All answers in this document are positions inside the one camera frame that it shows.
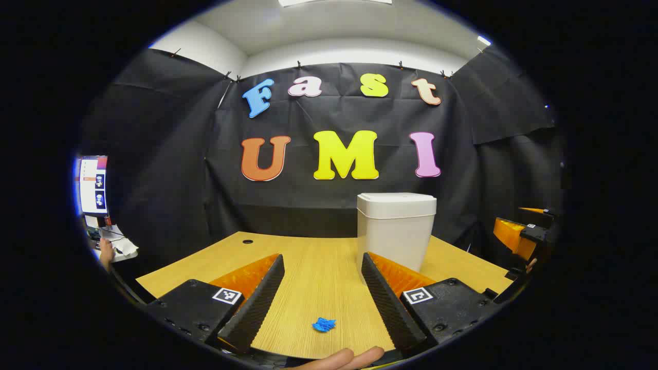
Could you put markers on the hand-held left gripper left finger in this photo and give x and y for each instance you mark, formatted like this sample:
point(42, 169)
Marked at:
point(257, 308)

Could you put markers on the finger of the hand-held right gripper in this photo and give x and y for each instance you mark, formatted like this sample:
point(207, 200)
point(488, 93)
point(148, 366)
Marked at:
point(514, 239)
point(547, 213)

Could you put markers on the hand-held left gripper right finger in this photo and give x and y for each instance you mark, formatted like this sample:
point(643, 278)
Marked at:
point(390, 308)

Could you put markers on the blue paper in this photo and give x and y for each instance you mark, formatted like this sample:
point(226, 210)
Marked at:
point(324, 325)

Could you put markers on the white desktop garbage bin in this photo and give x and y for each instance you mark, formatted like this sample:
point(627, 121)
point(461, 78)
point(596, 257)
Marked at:
point(396, 231)

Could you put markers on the wooden desktop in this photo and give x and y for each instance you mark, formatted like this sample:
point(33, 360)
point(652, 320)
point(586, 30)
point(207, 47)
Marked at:
point(318, 277)

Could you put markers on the white side table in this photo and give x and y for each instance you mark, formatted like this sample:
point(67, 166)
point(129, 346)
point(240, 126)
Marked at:
point(121, 246)

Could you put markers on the black backdrop cloth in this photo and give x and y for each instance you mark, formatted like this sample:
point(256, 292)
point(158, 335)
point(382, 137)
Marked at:
point(154, 154)

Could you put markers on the computer monitor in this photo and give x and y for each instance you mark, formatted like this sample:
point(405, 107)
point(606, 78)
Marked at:
point(92, 185)

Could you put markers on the ceiling light panel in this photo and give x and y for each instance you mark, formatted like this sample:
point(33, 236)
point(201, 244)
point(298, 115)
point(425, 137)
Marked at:
point(334, 2)

